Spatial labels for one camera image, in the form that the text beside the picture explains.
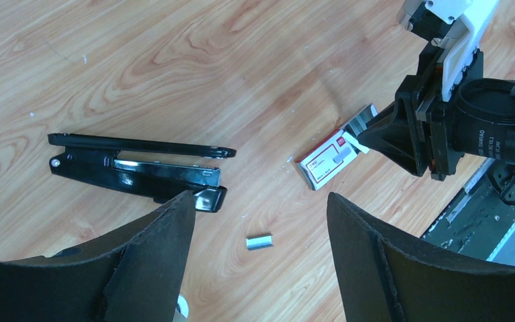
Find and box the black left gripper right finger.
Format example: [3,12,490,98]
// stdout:
[327,193,515,321]

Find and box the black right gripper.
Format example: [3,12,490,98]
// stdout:
[358,44,484,181]

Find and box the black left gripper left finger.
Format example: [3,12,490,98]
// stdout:
[0,191,196,321]

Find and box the red staples box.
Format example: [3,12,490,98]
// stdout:
[296,104,378,191]

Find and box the black stapler base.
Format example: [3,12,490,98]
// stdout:
[48,133,237,213]

